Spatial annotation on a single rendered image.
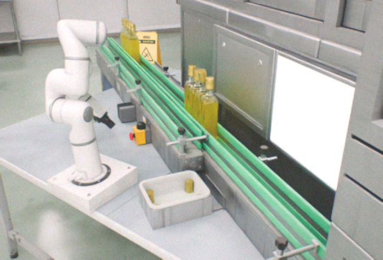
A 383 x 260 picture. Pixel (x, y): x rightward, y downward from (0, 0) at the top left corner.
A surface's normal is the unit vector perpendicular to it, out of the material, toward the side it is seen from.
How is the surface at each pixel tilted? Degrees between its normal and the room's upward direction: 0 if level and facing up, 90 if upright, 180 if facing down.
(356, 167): 90
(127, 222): 0
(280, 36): 90
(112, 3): 90
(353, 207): 90
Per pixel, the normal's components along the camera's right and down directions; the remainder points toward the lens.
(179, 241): 0.00, -0.91
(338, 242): -0.92, 0.15
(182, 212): 0.38, 0.38
